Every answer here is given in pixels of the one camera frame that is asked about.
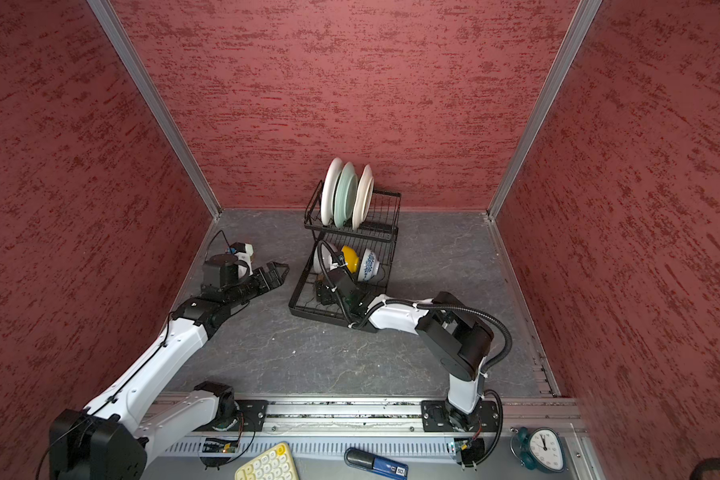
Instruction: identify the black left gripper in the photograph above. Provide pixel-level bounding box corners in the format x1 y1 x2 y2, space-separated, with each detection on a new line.
226 262 290 308

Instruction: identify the white blue floral bowl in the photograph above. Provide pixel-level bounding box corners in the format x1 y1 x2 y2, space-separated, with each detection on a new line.
357 248 380 282

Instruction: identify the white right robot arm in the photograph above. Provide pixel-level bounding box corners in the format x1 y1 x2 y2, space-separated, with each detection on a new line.
317 268 499 432

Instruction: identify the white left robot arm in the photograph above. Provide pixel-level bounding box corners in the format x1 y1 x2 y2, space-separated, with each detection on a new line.
39 254 289 479

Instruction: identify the black metal dish rack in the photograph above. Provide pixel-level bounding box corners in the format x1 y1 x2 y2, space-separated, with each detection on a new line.
288 182 402 333

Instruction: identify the yellow bowl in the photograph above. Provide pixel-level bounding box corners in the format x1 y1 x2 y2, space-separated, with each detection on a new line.
341 245 360 274

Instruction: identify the lilac ceramic bowl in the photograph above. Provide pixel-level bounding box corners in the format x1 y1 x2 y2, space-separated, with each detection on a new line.
312 243 338 274

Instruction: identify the cream plate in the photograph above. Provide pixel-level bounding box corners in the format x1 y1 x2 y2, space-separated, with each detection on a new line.
352 165 375 230

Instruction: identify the mint green plate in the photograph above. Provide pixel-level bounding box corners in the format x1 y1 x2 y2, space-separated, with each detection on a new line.
333 162 358 228

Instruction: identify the white plate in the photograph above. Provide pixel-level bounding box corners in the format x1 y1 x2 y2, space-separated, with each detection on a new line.
320 157 344 226

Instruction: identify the blue black marker tool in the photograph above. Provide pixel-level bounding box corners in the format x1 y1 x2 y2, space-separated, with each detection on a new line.
343 447 409 480

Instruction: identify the yellow keypad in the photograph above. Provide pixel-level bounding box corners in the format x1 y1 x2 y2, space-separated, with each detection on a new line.
234 442 299 480

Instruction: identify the teal analog clock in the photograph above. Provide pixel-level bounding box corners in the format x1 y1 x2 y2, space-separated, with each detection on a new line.
510 427 566 474

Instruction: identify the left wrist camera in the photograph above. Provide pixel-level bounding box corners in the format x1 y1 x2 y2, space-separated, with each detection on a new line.
202 242 254 290

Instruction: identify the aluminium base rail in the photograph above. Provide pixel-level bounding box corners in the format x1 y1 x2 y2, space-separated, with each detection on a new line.
149 392 583 439

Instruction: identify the aluminium left corner post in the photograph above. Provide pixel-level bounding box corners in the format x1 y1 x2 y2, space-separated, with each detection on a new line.
87 0 223 220

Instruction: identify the aluminium corner post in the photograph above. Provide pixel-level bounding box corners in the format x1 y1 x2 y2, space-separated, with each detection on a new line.
487 0 602 222
87 0 223 220

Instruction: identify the aluminium right corner post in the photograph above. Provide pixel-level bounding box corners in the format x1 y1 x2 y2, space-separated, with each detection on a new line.
487 0 602 222

